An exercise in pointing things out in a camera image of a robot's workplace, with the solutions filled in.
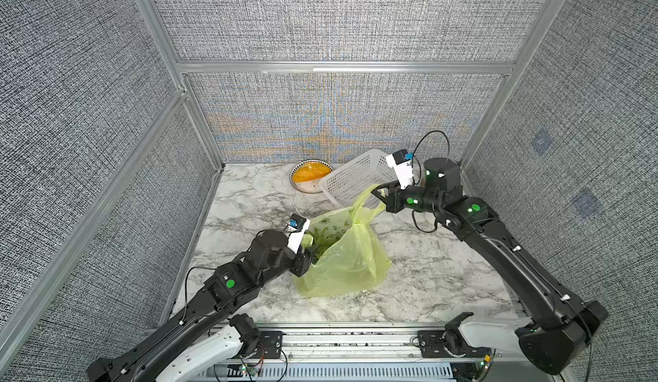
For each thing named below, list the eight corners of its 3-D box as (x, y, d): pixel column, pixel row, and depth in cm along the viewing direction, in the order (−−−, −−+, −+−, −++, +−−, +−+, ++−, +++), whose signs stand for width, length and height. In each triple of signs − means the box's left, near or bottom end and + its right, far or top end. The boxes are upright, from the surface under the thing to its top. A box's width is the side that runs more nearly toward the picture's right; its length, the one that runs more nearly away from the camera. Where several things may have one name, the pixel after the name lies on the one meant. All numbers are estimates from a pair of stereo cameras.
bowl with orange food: (286, 187, 111) (284, 179, 107) (299, 163, 120) (298, 155, 116) (321, 196, 107) (321, 189, 104) (332, 170, 117) (333, 163, 113)
